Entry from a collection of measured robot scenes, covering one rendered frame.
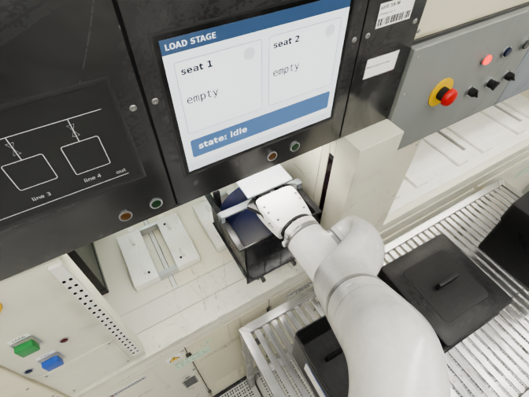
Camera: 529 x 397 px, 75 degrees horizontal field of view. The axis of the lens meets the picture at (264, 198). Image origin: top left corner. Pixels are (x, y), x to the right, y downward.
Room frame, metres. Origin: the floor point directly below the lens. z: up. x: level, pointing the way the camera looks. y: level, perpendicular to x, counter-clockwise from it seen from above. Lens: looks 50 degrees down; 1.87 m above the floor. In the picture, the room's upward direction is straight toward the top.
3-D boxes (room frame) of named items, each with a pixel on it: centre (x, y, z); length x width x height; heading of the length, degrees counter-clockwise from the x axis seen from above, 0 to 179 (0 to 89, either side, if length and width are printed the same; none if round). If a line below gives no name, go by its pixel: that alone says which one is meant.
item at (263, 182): (0.56, 0.01, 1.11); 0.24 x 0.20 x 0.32; 120
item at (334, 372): (0.26, -0.27, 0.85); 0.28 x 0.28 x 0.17; 29
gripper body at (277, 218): (0.47, -0.05, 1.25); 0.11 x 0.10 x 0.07; 30
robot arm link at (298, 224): (0.42, -0.08, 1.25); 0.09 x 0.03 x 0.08; 120
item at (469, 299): (0.49, -0.57, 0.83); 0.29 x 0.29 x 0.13; 29
